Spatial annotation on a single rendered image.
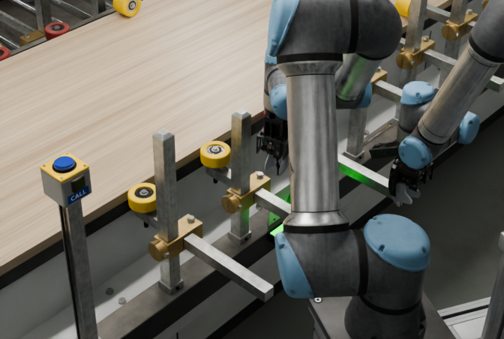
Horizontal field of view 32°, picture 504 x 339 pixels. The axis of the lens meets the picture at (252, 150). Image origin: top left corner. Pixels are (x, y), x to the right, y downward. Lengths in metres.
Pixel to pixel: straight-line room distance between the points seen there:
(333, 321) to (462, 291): 1.65
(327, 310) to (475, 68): 0.56
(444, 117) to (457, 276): 1.52
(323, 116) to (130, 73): 1.24
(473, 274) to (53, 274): 1.71
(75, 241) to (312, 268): 0.57
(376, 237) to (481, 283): 1.85
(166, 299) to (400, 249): 0.84
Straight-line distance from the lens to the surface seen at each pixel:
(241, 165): 2.16
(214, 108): 2.48
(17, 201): 2.20
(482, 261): 3.43
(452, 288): 3.30
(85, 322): 2.02
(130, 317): 2.15
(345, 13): 1.50
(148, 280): 2.35
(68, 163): 1.74
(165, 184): 1.97
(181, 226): 2.12
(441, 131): 1.92
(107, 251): 2.30
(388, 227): 1.54
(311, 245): 1.49
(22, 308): 2.21
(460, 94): 1.84
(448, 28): 2.85
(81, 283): 1.94
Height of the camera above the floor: 2.27
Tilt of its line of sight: 36 degrees down
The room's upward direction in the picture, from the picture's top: 1 degrees clockwise
